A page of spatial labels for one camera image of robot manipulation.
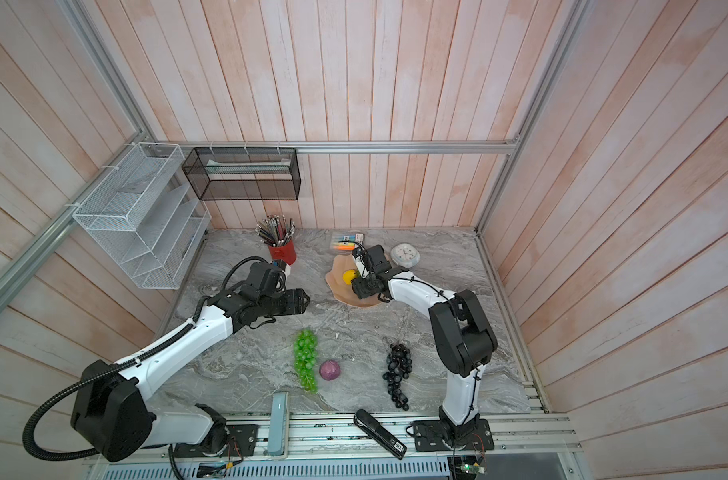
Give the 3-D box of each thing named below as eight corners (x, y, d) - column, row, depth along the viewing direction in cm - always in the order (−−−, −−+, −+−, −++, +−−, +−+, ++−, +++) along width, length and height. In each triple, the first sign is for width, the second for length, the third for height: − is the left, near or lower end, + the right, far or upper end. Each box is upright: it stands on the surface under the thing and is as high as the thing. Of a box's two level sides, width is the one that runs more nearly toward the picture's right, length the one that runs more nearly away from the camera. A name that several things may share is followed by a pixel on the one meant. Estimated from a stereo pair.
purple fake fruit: (320, 381, 85) (318, 376, 81) (321, 365, 88) (320, 359, 84) (340, 381, 85) (339, 376, 81) (340, 365, 88) (340, 359, 84)
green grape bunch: (295, 393, 83) (292, 388, 78) (298, 337, 93) (295, 330, 89) (317, 391, 83) (315, 385, 79) (317, 336, 94) (315, 328, 89)
